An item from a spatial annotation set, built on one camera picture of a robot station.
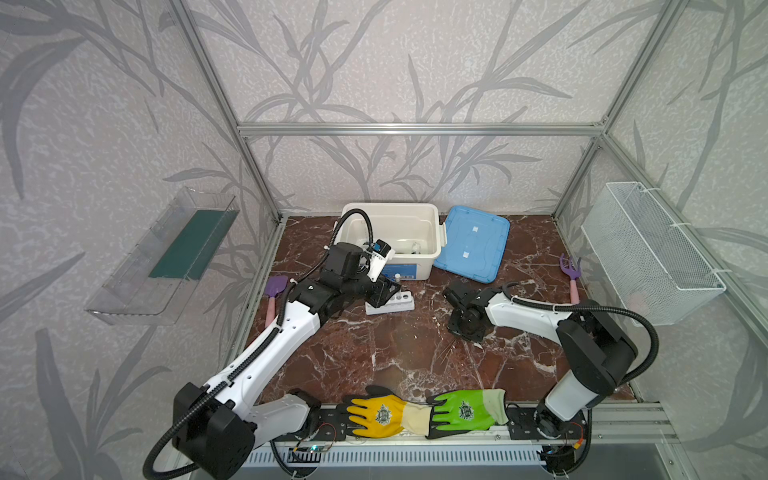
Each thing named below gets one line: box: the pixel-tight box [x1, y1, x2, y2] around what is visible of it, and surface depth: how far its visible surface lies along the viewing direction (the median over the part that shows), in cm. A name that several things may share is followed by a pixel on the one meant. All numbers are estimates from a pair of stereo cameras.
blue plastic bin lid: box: [434, 205, 511, 284], surface depth 114 cm
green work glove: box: [425, 388, 509, 439], surface depth 76 cm
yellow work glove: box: [335, 385, 432, 439], surface depth 75 cm
